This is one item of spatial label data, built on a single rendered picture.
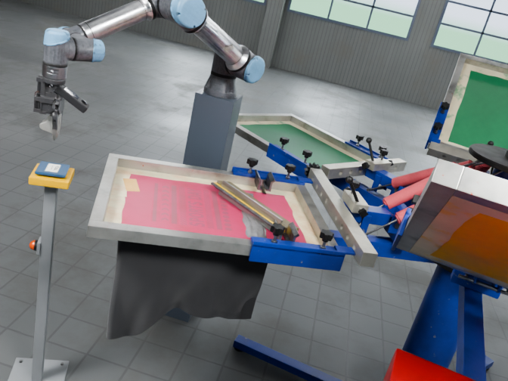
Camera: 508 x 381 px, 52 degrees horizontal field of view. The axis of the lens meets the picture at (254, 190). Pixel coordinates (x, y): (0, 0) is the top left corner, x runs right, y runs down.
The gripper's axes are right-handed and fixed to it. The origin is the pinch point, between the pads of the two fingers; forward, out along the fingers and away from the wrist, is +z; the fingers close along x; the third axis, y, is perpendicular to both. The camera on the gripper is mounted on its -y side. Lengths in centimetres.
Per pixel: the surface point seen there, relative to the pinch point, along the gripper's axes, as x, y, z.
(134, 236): 40, -31, 11
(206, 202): 6, -54, 13
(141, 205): 15.9, -31.6, 13.3
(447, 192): 108, -77, -43
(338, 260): 40, -94, 11
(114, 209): 21.4, -23.4, 13.3
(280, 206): 0, -83, 14
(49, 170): 2.7, 1.1, 11.7
